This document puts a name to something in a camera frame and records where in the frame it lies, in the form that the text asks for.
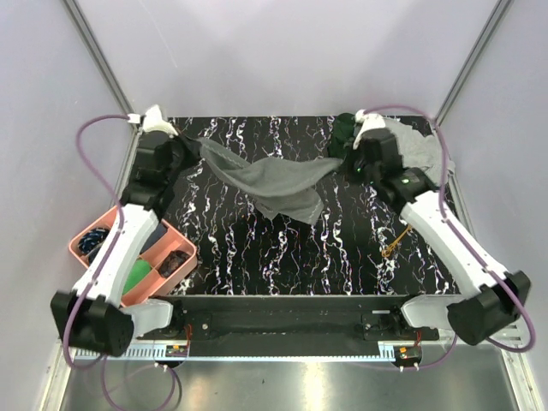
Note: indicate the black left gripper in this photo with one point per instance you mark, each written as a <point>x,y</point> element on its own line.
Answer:
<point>192,146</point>

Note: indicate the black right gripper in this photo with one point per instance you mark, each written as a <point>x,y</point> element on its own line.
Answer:
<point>349,157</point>

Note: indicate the grey cloth napkin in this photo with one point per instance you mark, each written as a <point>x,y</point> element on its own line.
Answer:
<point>278,186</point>

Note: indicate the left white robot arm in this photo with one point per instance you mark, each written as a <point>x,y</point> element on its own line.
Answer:
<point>91,315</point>

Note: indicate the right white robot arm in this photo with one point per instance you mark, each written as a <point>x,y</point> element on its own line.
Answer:
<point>490,297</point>

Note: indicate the dark green garment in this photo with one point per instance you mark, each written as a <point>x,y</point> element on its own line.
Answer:
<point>342,135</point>

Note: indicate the light grey shirt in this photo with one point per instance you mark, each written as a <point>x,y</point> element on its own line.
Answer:
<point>418,151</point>

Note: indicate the grey blue folded cloth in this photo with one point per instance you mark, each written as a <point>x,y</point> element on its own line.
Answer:
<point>154,237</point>

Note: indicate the gold spoon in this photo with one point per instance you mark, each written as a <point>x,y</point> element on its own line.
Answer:
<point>388,250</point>

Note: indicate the pink compartment tray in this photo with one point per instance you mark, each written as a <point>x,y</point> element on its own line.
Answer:
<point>153,284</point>

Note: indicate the dark brown rolled item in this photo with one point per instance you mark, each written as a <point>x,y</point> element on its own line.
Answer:
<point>172,262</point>

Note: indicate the blue patterned rolled sock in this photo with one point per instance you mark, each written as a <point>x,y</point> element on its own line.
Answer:
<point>91,239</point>

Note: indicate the green rolled cloth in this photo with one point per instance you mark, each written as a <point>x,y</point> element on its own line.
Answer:
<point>138,272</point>

